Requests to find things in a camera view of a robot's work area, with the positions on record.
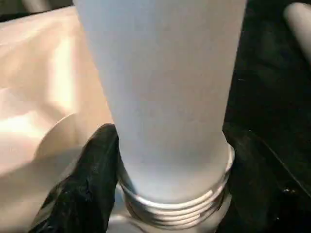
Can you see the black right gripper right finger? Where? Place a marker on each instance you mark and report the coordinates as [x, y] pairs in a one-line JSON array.
[[257, 199]]

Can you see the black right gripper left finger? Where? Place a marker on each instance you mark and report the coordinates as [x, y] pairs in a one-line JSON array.
[[85, 189]]

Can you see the white plastic table top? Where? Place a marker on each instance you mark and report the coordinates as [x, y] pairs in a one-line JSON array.
[[36, 97]]

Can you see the white plastic table leg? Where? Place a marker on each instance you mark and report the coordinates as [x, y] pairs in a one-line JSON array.
[[300, 29], [165, 97]]

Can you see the black work mat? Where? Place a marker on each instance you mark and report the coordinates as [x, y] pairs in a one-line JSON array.
[[272, 97]]

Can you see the grey window curtain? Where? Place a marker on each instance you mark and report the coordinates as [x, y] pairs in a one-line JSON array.
[[46, 4]]

